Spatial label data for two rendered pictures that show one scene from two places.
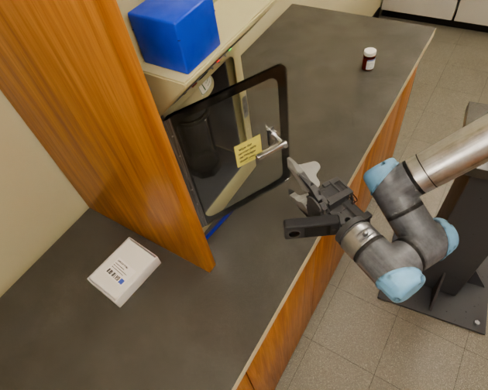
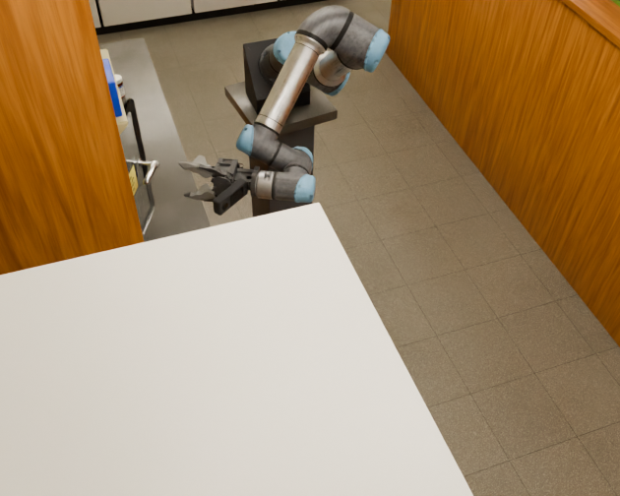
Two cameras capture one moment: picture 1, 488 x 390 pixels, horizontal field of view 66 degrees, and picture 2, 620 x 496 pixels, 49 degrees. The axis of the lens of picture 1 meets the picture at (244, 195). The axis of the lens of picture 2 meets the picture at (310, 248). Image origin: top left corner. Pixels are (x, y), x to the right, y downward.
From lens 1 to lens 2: 1.15 m
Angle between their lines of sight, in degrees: 39
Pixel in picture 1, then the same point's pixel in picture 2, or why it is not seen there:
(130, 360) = not seen: hidden behind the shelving
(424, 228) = (293, 154)
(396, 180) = (261, 134)
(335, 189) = (225, 165)
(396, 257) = (293, 174)
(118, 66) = (110, 117)
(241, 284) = not seen: hidden behind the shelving
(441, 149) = (273, 101)
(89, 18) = (94, 92)
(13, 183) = not seen: outside the picture
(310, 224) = (231, 192)
